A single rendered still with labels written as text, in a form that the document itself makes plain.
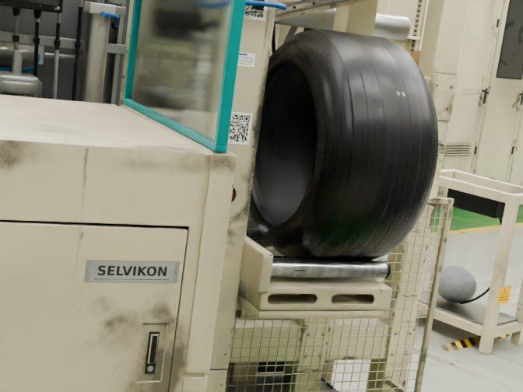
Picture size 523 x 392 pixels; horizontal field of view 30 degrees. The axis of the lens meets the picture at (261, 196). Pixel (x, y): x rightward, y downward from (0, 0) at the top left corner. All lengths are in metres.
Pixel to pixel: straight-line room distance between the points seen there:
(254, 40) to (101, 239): 0.91
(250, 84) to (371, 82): 0.28
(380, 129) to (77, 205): 0.94
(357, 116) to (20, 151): 0.98
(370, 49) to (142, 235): 1.02
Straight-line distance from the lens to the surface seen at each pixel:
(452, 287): 5.13
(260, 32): 2.28
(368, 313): 2.45
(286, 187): 2.71
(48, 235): 1.48
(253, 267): 2.30
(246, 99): 2.28
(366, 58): 2.31
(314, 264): 2.37
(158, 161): 1.50
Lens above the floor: 1.49
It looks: 11 degrees down
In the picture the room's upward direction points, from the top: 8 degrees clockwise
